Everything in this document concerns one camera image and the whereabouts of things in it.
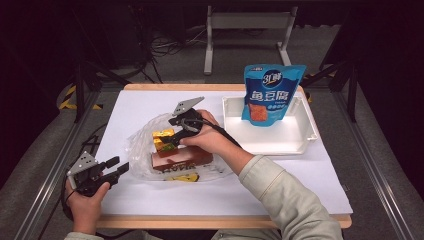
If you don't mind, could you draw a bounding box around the yellow black hazard tape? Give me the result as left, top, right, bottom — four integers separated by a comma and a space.
58, 84, 104, 111

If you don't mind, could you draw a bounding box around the yellow carton box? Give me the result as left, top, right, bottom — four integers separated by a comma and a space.
152, 128, 180, 154

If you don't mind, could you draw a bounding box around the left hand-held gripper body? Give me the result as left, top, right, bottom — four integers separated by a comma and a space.
65, 150, 113, 198

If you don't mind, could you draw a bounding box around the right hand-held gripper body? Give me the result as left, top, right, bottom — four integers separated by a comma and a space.
168, 96, 206, 135

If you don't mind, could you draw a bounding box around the black floor cable bundle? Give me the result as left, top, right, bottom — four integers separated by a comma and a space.
133, 6, 208, 84

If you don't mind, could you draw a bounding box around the white plastic bin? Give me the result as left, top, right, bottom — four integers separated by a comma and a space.
221, 95, 318, 156

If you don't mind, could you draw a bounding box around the white table mat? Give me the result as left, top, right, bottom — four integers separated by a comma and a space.
96, 90, 354, 216

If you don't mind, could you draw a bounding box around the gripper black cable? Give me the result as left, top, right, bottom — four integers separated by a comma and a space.
199, 118, 243, 149
61, 176, 134, 240

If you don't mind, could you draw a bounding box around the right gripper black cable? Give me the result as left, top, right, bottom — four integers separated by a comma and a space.
199, 118, 243, 149

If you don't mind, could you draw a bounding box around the white metal stand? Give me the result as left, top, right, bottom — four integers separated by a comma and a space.
203, 4, 299, 77

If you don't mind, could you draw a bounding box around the person's left hand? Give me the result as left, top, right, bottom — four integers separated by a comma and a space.
64, 181, 111, 234

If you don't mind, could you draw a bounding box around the blue snack pouch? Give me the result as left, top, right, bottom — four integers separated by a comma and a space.
241, 63, 308, 128

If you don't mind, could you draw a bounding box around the copper brown long box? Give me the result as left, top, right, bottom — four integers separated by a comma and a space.
150, 146, 214, 173

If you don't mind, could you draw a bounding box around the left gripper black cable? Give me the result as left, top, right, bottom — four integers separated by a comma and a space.
61, 176, 134, 240

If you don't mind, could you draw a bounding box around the clear plastic smiley bag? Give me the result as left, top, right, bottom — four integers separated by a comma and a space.
126, 112, 234, 184

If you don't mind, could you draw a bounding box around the aluminium floor rail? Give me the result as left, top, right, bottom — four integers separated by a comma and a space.
13, 113, 98, 240
333, 89, 416, 240

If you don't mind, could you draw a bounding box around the person's right hand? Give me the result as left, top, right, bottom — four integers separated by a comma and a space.
179, 109, 235, 160

